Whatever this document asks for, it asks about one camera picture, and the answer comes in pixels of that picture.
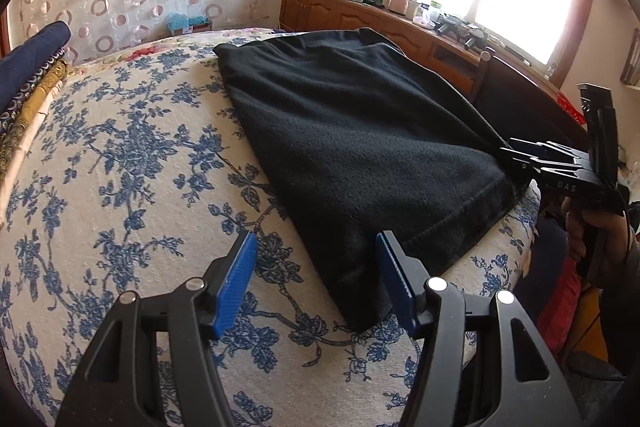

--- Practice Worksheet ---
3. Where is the pink floral bed cover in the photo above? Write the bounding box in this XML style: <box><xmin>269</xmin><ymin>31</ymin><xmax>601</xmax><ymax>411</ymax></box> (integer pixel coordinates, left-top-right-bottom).
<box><xmin>70</xmin><ymin>29</ymin><xmax>281</xmax><ymax>75</ymax></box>

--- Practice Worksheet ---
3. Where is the dark wooden chair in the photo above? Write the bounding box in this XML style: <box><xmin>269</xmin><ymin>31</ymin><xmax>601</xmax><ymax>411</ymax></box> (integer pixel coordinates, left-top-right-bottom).
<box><xmin>469</xmin><ymin>47</ymin><xmax>592</xmax><ymax>145</ymax></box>

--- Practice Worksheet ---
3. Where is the black printed t-shirt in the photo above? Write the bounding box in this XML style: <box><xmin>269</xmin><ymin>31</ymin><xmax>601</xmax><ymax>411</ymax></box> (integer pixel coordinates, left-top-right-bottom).
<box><xmin>214</xmin><ymin>28</ymin><xmax>526</xmax><ymax>333</ymax></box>

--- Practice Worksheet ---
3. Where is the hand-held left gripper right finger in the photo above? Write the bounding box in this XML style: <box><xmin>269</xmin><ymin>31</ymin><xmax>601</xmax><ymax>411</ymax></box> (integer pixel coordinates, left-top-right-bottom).
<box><xmin>375</xmin><ymin>229</ymin><xmax>583</xmax><ymax>427</ymax></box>

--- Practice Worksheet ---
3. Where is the wooden cabinet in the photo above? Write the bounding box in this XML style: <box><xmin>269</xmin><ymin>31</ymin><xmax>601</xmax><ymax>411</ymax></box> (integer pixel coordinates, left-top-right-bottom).
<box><xmin>279</xmin><ymin>0</ymin><xmax>562</xmax><ymax>104</ymax></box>

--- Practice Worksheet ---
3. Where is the red basket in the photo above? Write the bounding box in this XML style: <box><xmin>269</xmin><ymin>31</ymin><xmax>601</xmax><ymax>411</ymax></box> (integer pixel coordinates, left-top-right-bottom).
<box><xmin>556</xmin><ymin>91</ymin><xmax>587</xmax><ymax>124</ymax></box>

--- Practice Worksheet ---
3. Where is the gold patterned folded cloth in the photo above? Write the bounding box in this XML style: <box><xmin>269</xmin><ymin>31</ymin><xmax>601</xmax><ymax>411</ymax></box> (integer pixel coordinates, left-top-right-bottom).
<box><xmin>0</xmin><ymin>58</ymin><xmax>72</xmax><ymax>180</ymax></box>

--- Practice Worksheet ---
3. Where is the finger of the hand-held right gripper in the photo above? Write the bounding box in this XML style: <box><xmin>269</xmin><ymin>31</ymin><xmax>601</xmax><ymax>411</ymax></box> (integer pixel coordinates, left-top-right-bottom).
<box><xmin>509</xmin><ymin>137</ymin><xmax>592</xmax><ymax>168</ymax></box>
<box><xmin>499</xmin><ymin>147</ymin><xmax>552</xmax><ymax>182</ymax></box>

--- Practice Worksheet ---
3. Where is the light blue plastic bag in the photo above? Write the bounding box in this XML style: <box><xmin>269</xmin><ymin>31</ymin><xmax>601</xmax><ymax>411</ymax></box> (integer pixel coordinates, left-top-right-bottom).
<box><xmin>166</xmin><ymin>11</ymin><xmax>213</xmax><ymax>34</ymax></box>

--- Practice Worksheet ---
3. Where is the red garment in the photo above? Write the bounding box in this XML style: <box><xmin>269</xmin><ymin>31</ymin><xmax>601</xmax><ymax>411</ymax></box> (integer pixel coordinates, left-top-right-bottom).
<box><xmin>536</xmin><ymin>254</ymin><xmax>585</xmax><ymax>350</ymax></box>

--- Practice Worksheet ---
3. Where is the person's right hand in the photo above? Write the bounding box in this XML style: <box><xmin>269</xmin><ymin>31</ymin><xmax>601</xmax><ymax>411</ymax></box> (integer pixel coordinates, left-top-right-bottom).
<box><xmin>562</xmin><ymin>199</ymin><xmax>638</xmax><ymax>289</ymax></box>

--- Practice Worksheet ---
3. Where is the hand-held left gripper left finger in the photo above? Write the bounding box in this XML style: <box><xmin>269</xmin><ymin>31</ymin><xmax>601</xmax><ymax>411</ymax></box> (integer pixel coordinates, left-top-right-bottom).
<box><xmin>55</xmin><ymin>229</ymin><xmax>259</xmax><ymax>427</ymax></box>

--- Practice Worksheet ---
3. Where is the blue floral bed sheet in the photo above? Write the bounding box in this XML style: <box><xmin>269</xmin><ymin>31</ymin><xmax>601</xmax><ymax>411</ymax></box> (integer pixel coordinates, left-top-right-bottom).
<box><xmin>0</xmin><ymin>42</ymin><xmax>543</xmax><ymax>427</ymax></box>

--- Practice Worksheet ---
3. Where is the black device on cabinet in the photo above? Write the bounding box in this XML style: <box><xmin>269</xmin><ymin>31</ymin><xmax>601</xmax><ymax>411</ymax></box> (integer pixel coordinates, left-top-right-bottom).
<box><xmin>434</xmin><ymin>18</ymin><xmax>487</xmax><ymax>52</ymax></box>

